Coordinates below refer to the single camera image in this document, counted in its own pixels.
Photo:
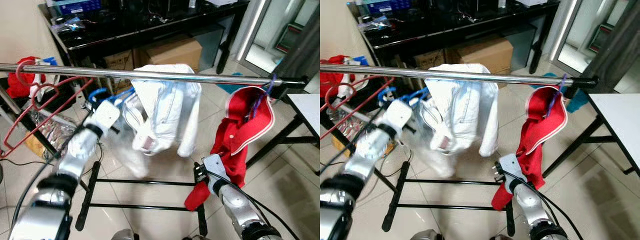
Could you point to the grey curtain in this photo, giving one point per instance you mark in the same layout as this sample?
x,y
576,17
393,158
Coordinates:
x,y
302,50
615,45

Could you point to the blue carton box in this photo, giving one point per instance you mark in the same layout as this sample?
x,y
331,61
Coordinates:
x,y
387,6
75,6

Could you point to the printed cardboard box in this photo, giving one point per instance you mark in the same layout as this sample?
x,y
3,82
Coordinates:
x,y
429,59
117,61

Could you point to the white and red clothes pile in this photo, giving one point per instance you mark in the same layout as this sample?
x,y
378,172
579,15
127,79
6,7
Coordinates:
x,y
332,82
22,85

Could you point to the red garment white trim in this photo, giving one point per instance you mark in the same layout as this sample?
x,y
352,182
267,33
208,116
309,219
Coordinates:
x,y
532,135
235,135

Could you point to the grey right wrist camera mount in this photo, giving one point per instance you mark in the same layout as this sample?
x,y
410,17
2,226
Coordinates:
x,y
215,167
510,167

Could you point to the clear plastic bag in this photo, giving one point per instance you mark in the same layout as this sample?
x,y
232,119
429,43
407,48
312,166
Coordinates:
x,y
70,25
377,24

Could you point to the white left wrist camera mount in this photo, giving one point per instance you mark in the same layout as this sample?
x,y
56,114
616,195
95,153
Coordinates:
x,y
102,117
397,116

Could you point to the black desk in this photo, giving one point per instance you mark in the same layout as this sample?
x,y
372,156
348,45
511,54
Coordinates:
x,y
150,30
460,30

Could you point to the plain cardboard box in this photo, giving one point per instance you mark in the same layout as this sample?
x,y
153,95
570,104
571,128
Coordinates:
x,y
485,52
175,52

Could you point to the grey robot left foot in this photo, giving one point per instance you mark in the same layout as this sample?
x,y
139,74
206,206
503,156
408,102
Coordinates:
x,y
125,235
427,235

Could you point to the plastic bag with striped fabric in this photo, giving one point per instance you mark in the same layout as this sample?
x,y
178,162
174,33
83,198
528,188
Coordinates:
x,y
42,132
350,130

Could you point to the grey robot right foot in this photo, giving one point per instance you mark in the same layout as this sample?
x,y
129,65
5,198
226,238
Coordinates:
x,y
500,238
195,238

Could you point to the grey robot foot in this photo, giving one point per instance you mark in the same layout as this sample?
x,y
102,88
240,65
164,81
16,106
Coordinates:
x,y
427,235
500,238
125,235
195,238

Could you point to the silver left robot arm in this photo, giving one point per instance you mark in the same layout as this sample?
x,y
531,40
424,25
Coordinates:
x,y
367,150
75,150

